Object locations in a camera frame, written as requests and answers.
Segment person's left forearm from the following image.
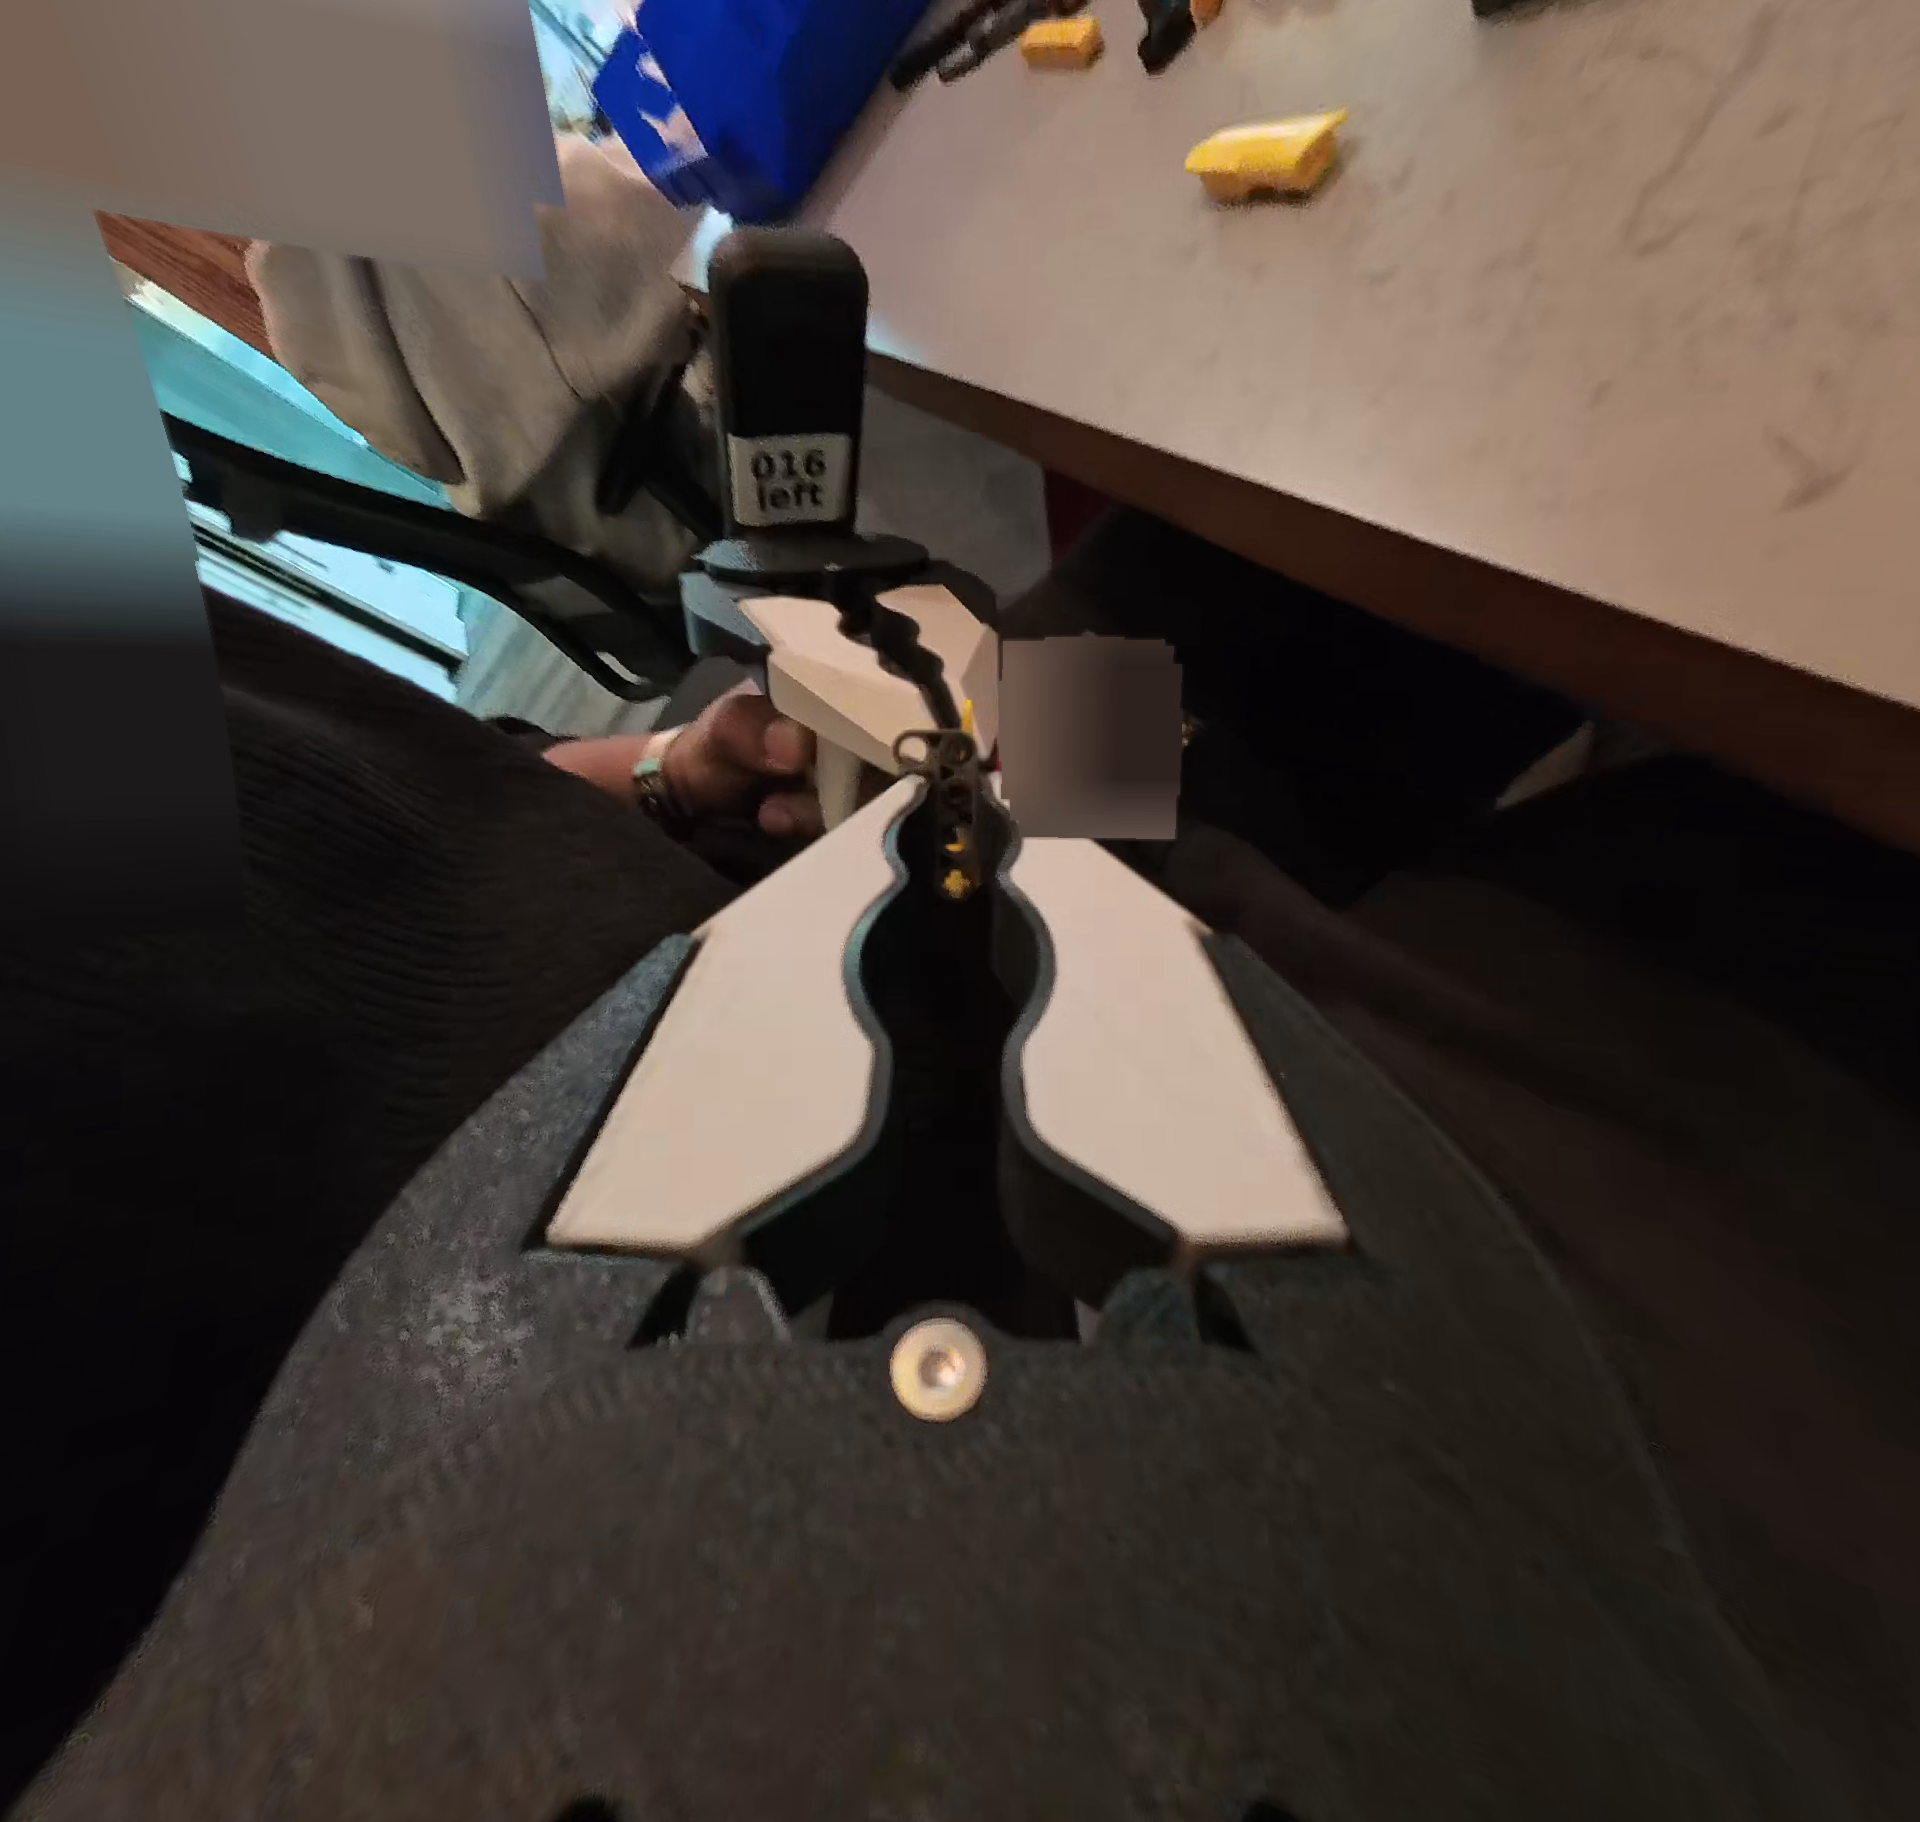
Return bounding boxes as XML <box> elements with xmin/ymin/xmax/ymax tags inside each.
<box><xmin>539</xmin><ymin>723</ymin><xmax>661</xmax><ymax>810</ymax></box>

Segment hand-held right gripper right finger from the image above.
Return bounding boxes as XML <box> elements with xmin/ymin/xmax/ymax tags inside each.
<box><xmin>987</xmin><ymin>800</ymin><xmax>1350</xmax><ymax>1265</ymax></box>

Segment grey jacket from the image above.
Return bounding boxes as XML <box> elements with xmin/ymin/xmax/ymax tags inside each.
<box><xmin>245</xmin><ymin>150</ymin><xmax>715</xmax><ymax>586</ymax></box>

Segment grey angled beam with pins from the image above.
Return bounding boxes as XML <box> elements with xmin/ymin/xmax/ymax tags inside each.
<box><xmin>895</xmin><ymin>723</ymin><xmax>995</xmax><ymax>905</ymax></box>

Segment blue plastic bin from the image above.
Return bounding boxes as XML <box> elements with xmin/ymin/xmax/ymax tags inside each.
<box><xmin>589</xmin><ymin>0</ymin><xmax>1001</xmax><ymax>222</ymax></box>

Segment person's legs in dark trousers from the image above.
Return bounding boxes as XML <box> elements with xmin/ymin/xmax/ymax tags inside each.
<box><xmin>1034</xmin><ymin>534</ymin><xmax>1920</xmax><ymax>1781</ymax></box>

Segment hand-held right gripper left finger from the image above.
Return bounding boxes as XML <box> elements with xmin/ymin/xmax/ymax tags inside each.
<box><xmin>543</xmin><ymin>779</ymin><xmax>934</xmax><ymax>1265</ymax></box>

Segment yellow curved wedge piece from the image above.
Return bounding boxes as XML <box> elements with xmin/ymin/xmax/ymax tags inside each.
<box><xmin>1183</xmin><ymin>106</ymin><xmax>1351</xmax><ymax>207</ymax></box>

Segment person's left hand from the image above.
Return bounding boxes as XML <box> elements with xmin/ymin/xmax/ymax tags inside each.
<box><xmin>667</xmin><ymin>691</ymin><xmax>827</xmax><ymax>841</ymax></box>

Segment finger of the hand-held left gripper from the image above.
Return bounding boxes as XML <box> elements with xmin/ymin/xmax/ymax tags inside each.
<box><xmin>881</xmin><ymin>581</ymin><xmax>1004</xmax><ymax>732</ymax></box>
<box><xmin>748</xmin><ymin>592</ymin><xmax>966</xmax><ymax>758</ymax></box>

